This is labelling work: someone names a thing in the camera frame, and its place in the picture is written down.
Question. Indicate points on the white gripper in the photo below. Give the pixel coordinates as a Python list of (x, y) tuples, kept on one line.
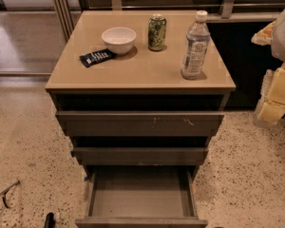
[(284, 37)]

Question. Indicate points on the clear blue plastic bottle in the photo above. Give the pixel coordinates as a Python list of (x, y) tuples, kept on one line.
[(196, 44)]

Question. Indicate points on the brown drawer cabinet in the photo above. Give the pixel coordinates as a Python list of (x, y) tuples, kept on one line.
[(139, 81)]

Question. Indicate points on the grey open bottom drawer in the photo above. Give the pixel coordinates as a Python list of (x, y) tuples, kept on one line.
[(141, 197)]

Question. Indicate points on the grey middle drawer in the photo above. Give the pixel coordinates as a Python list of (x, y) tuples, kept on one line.
[(140, 155)]

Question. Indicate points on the grey top drawer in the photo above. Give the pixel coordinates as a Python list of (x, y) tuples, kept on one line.
[(139, 124)]

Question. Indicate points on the green drink can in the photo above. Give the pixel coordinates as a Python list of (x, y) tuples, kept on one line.
[(156, 32)]

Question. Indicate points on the white ceramic bowl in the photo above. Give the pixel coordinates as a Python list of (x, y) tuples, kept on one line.
[(119, 40)]

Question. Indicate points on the dark blue snack packet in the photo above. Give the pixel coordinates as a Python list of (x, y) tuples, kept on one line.
[(96, 57)]

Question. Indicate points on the black object on floor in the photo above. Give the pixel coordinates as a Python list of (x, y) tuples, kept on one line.
[(49, 222)]

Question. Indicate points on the metal tool on floor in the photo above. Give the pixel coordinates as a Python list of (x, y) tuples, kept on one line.
[(3, 193)]

